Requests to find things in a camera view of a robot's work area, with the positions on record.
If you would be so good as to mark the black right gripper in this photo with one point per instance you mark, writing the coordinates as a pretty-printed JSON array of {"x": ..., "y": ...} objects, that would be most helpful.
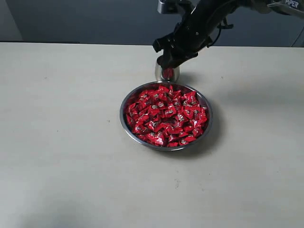
[{"x": 192, "y": 34}]

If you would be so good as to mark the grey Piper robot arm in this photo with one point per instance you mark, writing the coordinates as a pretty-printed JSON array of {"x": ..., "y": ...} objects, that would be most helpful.
[{"x": 284, "y": 7}]

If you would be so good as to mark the shiny steel cup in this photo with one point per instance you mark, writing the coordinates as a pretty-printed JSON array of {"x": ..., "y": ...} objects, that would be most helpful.
[{"x": 167, "y": 75}]

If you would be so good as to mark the round steel bowl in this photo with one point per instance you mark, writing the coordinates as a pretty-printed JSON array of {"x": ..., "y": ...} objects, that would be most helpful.
[{"x": 142, "y": 112}]

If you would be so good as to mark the red candy front right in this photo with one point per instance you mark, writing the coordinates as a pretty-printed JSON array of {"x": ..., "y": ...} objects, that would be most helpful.
[{"x": 186, "y": 140}]

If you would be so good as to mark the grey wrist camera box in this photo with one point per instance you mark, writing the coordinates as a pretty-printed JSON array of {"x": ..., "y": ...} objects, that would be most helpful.
[{"x": 174, "y": 6}]

